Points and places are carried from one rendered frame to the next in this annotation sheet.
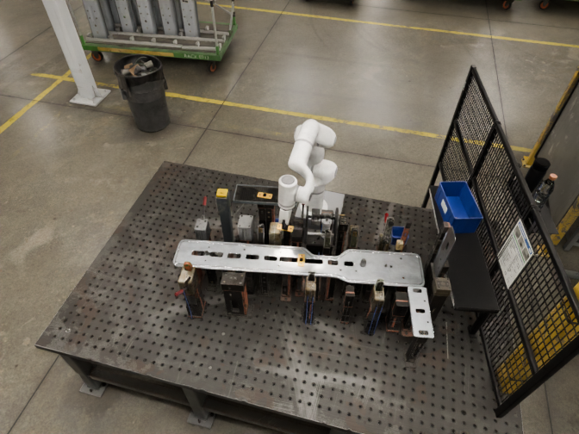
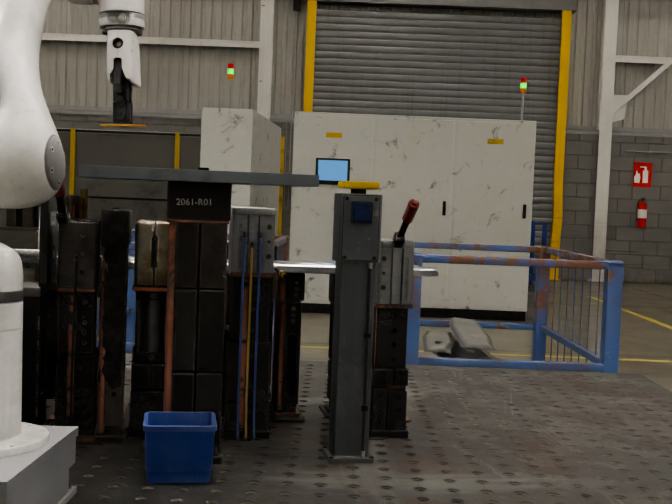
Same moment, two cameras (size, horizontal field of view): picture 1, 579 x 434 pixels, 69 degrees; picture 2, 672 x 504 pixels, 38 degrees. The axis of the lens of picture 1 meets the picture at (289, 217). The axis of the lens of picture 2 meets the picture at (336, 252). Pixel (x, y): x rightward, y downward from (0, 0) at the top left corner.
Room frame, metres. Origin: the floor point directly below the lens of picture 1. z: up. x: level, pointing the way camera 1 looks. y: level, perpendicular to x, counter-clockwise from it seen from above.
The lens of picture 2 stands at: (3.30, -0.01, 1.13)
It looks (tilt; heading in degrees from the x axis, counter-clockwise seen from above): 3 degrees down; 167
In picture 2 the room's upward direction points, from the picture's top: 2 degrees clockwise
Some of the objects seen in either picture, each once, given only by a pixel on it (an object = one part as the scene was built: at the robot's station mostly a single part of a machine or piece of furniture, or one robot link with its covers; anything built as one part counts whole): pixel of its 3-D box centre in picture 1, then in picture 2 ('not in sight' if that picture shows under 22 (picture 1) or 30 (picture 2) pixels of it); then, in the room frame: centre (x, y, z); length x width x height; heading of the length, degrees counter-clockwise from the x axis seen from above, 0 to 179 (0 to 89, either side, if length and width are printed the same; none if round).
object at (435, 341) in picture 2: not in sight; (483, 358); (-0.56, 1.59, 0.47); 1.20 x 0.80 x 0.95; 167
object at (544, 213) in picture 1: (533, 199); not in sight; (1.43, -1.17, 1.46); 0.36 x 0.15 x 0.18; 176
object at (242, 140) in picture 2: not in sight; (242, 188); (-7.42, 1.46, 1.22); 2.40 x 0.54 x 2.45; 163
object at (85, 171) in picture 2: (265, 195); (199, 176); (1.74, 0.14, 1.16); 0.37 x 0.14 x 0.02; 86
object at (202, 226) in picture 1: (205, 243); (388, 336); (1.60, 0.51, 0.88); 0.11 x 0.10 x 0.36; 176
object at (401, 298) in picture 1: (396, 312); not in sight; (1.17, -0.59, 0.84); 0.11 x 0.10 x 0.28; 176
